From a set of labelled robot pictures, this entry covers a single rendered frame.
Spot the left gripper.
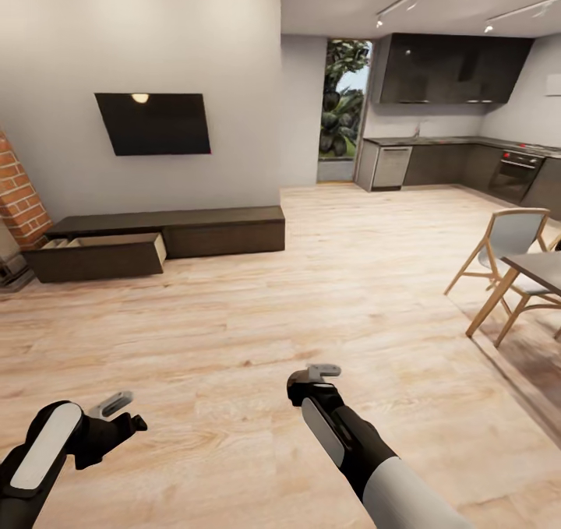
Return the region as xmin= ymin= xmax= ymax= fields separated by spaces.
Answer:
xmin=75 ymin=411 xmax=147 ymax=471

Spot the pillar candle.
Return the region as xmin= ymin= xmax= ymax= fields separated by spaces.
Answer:
xmin=286 ymin=369 xmax=309 ymax=388

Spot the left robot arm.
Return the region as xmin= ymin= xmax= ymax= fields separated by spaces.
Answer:
xmin=0 ymin=390 xmax=147 ymax=529

